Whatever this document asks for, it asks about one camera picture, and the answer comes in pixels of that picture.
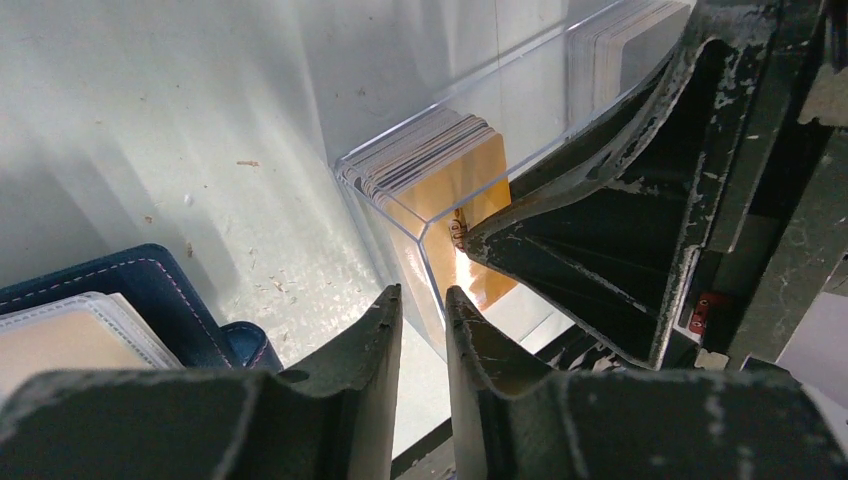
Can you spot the clear plastic card tray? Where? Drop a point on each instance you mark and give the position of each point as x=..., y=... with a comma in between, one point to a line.
x=521, y=94

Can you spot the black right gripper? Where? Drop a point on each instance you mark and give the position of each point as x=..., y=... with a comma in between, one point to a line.
x=780, y=234

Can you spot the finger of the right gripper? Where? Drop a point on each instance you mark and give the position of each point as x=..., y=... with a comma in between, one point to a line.
x=615, y=242

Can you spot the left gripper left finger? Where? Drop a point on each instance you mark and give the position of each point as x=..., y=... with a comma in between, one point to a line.
x=329, y=416

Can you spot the blue card holder wallet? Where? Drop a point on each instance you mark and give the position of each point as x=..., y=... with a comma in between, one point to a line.
x=132, y=309

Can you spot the orange card stack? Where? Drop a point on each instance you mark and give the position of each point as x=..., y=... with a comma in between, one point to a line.
x=430, y=180

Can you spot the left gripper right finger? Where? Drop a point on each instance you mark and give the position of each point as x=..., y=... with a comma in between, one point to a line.
x=515, y=417

